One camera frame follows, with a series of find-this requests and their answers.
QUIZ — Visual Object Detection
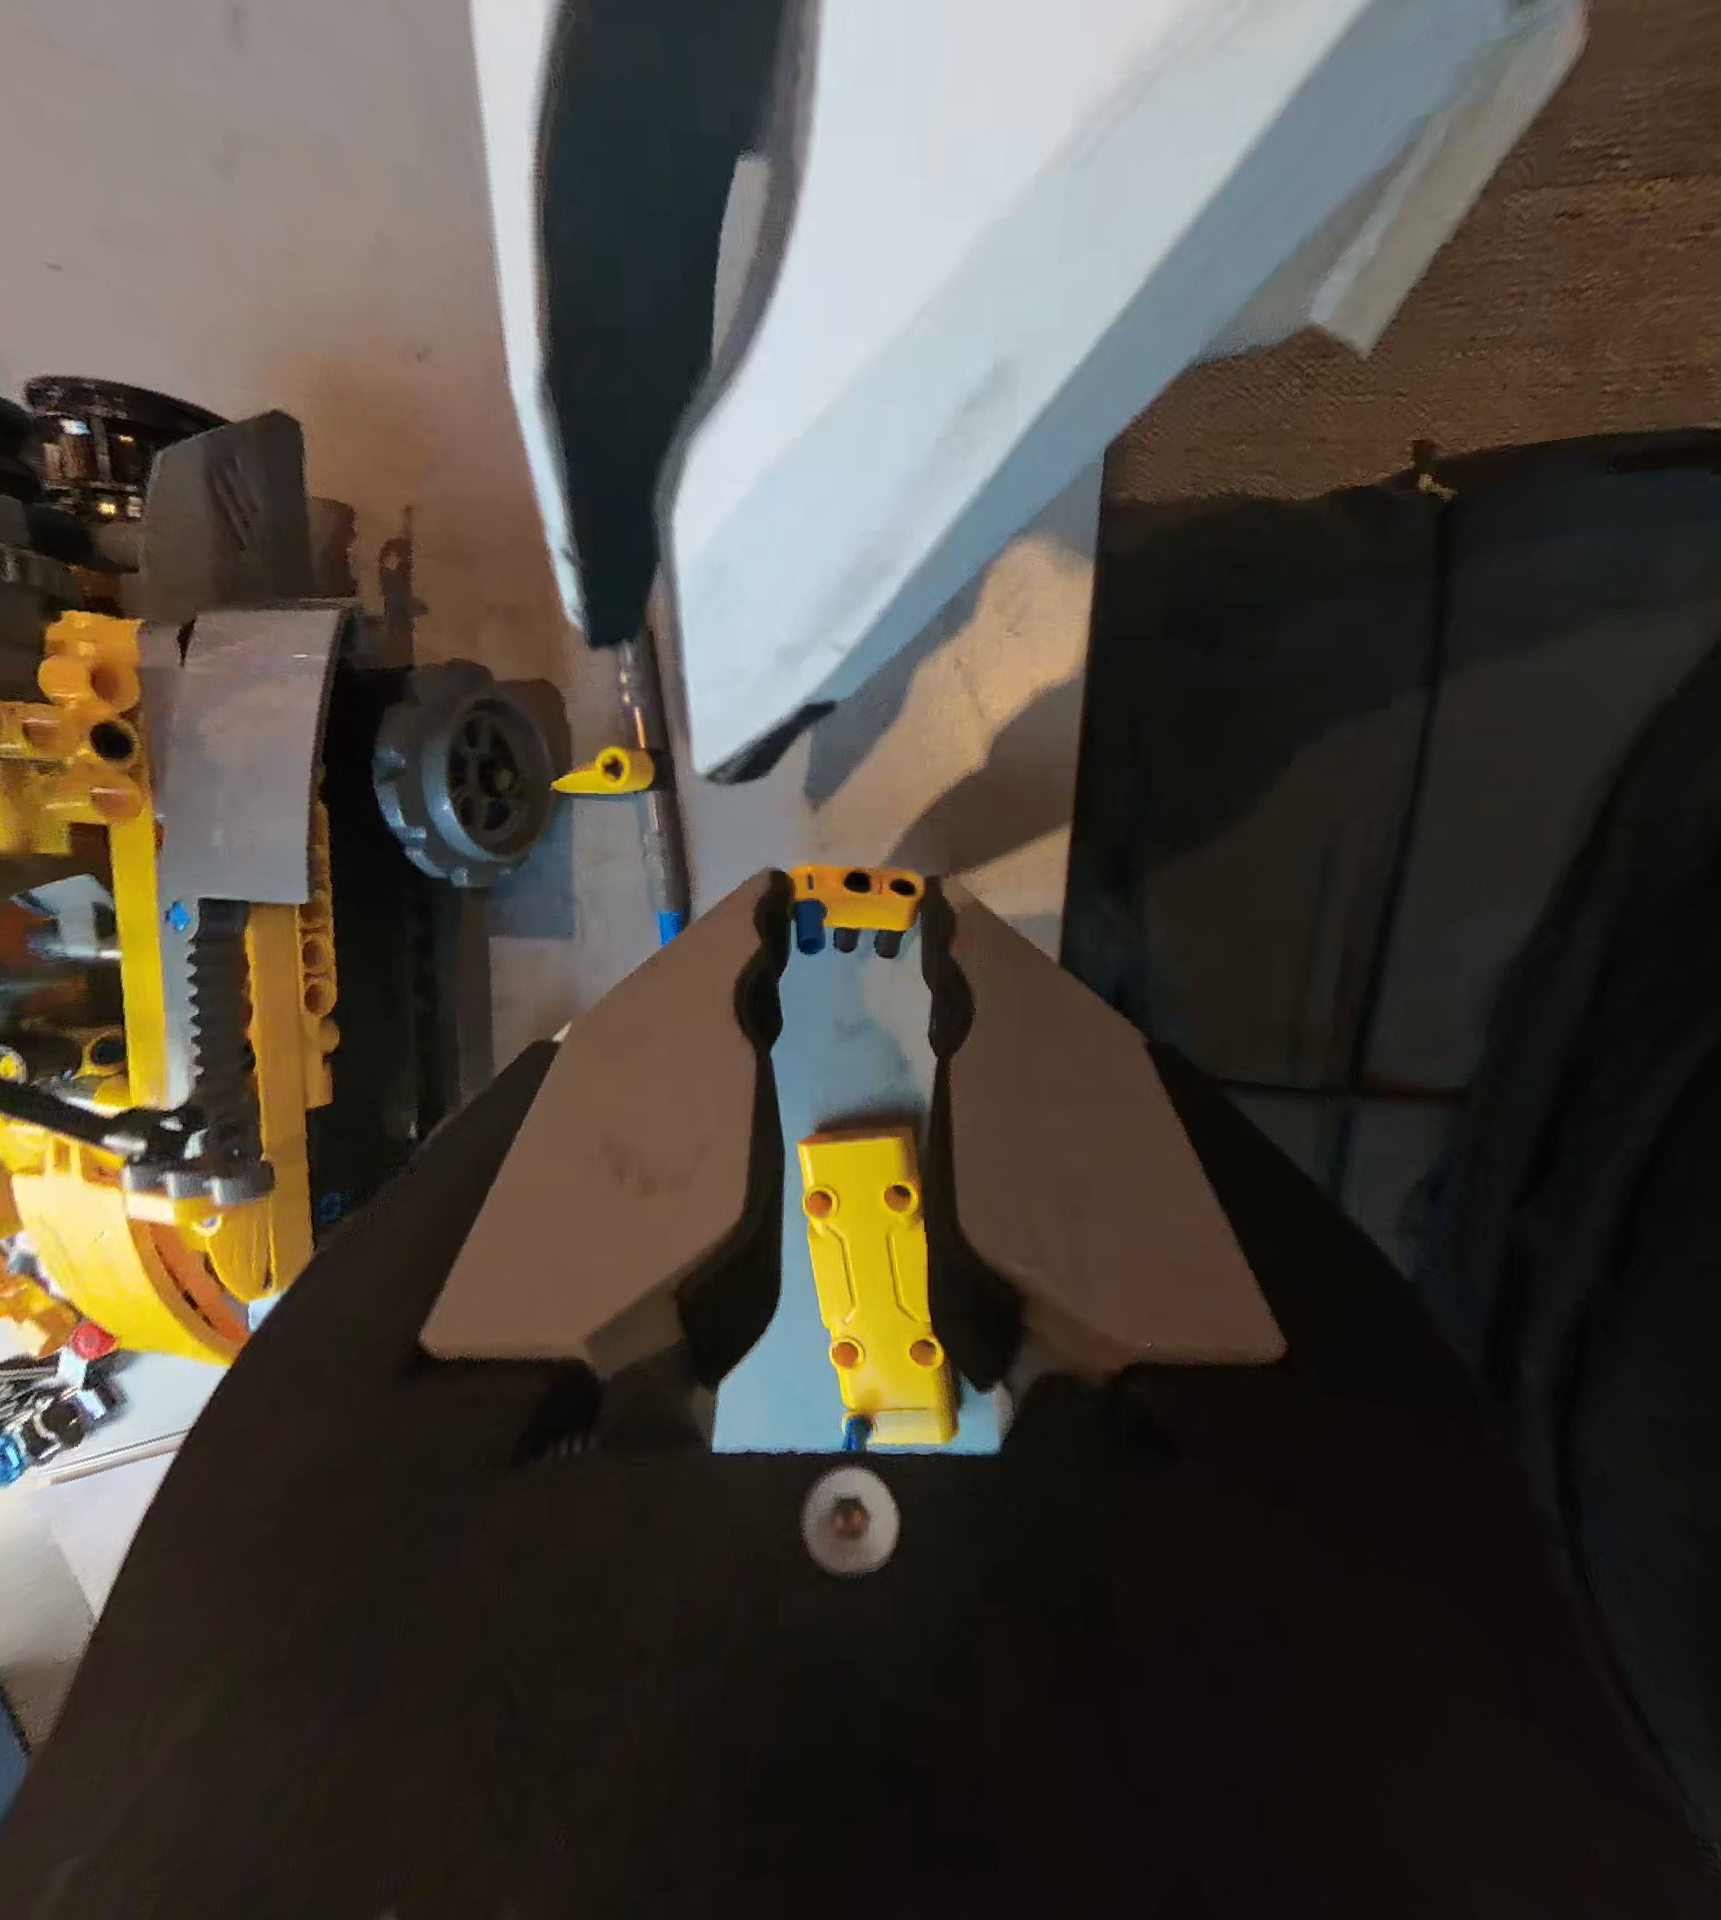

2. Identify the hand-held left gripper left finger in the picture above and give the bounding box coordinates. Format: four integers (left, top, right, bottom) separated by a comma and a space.
417, 865, 795, 1373

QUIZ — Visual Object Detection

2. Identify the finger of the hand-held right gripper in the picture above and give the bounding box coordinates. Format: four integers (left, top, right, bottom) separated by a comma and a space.
662, 0, 1594, 786
467, 0, 821, 649

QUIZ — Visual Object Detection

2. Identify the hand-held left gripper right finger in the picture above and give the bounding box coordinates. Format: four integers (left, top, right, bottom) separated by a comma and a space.
921, 873, 1288, 1381

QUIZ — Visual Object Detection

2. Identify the yellow rectangular brick block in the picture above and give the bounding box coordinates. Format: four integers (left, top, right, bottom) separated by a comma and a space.
795, 1116, 964, 1454

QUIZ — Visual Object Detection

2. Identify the small yellow pin connector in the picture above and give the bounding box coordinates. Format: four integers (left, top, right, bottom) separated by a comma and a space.
788, 863, 928, 960

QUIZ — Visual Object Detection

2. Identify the grey desk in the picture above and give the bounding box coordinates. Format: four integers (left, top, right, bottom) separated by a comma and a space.
0, 0, 1109, 1741

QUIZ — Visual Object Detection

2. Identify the grey axle with yellow cam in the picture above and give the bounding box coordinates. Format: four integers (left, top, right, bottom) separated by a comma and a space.
550, 629, 693, 943

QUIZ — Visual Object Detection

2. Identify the yellow grey toy brick vehicle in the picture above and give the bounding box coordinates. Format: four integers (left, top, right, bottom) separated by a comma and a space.
0, 305, 568, 1368

